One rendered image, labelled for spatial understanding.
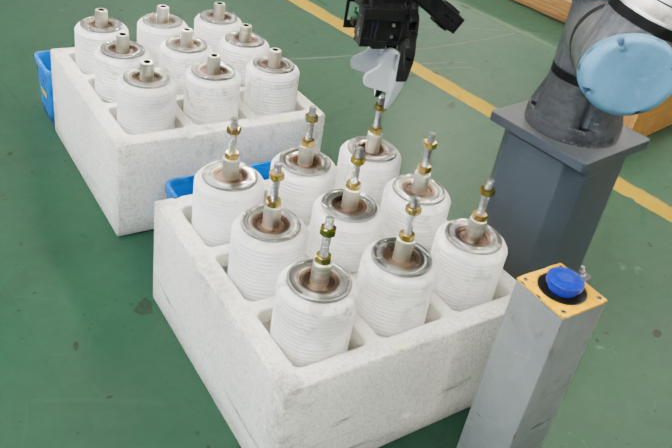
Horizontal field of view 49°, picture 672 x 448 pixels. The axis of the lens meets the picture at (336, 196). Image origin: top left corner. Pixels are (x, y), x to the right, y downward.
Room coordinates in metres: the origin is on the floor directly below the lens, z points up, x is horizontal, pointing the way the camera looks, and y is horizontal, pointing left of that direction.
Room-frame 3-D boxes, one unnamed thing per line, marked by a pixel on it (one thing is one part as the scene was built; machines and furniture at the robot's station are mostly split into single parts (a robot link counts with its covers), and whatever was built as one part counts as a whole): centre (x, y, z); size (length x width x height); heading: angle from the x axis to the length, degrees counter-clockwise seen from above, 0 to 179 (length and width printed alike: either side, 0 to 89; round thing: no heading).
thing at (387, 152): (0.99, -0.04, 0.25); 0.08 x 0.08 x 0.01
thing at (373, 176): (0.99, -0.04, 0.16); 0.10 x 0.10 x 0.18
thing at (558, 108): (1.10, -0.35, 0.35); 0.15 x 0.15 x 0.10
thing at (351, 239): (0.83, -0.02, 0.16); 0.10 x 0.10 x 0.18
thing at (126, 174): (1.26, 0.32, 0.09); 0.39 x 0.39 x 0.18; 37
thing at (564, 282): (0.64, -0.26, 0.32); 0.04 x 0.04 x 0.02
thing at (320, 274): (0.66, 0.00, 0.26); 0.02 x 0.02 x 0.03
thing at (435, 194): (0.90, -0.11, 0.25); 0.08 x 0.08 x 0.01
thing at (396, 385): (0.83, -0.02, 0.09); 0.39 x 0.39 x 0.18; 38
